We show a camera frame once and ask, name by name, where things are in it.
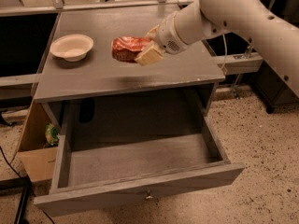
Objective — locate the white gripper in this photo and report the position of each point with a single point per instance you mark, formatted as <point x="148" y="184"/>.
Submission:
<point x="165" y="35"/>

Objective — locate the crushed red coke can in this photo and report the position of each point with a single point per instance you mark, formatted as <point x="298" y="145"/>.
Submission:
<point x="126" y="48"/>

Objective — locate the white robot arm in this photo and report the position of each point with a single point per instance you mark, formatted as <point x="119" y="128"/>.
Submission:
<point x="276" y="40"/>

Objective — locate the open grey top drawer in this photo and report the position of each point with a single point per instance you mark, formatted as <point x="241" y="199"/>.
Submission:
<point x="115" y="158"/>

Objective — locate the metal drawer knob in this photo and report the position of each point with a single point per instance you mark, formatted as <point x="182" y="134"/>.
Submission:
<point x="148" y="196"/>

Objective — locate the grey wooden cabinet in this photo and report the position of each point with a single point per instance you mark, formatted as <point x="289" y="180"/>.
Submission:
<point x="99" y="74"/>

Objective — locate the white paper bowl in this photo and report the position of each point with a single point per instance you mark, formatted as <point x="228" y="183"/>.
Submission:
<point x="72" y="48"/>

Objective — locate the dark cabinet on right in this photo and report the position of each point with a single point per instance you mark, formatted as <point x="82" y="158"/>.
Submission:
<point x="273" y="90"/>

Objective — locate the green snack bag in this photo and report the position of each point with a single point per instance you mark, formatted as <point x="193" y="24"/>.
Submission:
<point x="51" y="135"/>

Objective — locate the brown cardboard box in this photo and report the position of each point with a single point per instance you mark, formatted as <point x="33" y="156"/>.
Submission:
<point x="38" y="160"/>

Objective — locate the black metal stand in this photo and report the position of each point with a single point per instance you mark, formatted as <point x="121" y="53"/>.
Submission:
<point x="21" y="186"/>

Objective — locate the grey wooden side rail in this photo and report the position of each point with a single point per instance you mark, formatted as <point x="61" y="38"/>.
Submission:
<point x="236" y="64"/>

